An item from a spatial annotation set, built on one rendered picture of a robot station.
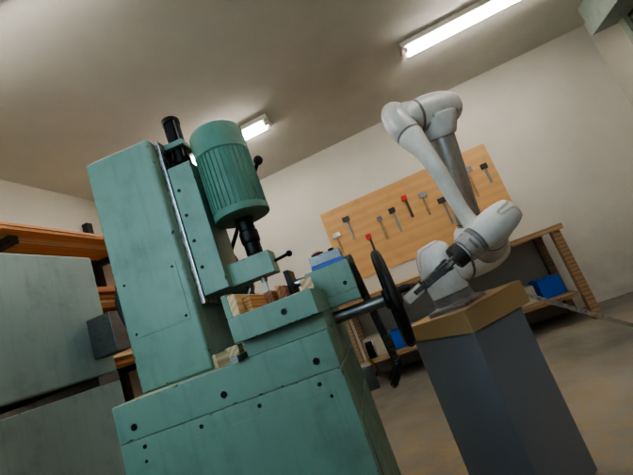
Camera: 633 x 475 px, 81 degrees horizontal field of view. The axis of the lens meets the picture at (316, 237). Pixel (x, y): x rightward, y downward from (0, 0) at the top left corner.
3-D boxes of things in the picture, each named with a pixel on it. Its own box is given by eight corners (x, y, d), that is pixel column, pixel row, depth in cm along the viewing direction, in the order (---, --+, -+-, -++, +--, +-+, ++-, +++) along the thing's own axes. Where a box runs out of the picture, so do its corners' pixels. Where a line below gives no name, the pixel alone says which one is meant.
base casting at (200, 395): (340, 367, 83) (327, 328, 85) (118, 447, 88) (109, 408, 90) (352, 341, 127) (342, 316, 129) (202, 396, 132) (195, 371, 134)
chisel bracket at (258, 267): (277, 275, 108) (267, 249, 110) (234, 292, 109) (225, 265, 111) (283, 276, 115) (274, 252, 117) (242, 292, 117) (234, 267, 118)
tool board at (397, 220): (521, 217, 385) (483, 142, 402) (346, 285, 427) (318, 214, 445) (519, 217, 389) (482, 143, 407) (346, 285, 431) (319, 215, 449)
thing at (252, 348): (328, 327, 87) (322, 311, 88) (248, 357, 89) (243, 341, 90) (342, 317, 127) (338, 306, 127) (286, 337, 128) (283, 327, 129)
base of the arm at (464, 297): (443, 309, 162) (437, 297, 163) (487, 293, 146) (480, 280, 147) (420, 322, 150) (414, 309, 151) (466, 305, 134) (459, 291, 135)
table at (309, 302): (358, 298, 82) (348, 272, 83) (234, 344, 84) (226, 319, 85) (365, 296, 141) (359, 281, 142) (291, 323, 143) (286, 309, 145)
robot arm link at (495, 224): (491, 243, 108) (490, 259, 119) (531, 208, 108) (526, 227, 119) (462, 221, 114) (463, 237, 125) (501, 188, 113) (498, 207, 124)
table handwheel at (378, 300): (429, 355, 90) (384, 244, 93) (352, 383, 91) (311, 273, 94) (413, 332, 118) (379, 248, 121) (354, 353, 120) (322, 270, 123)
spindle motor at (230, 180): (260, 202, 107) (229, 110, 113) (206, 224, 108) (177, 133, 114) (276, 215, 124) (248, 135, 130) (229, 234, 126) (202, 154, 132)
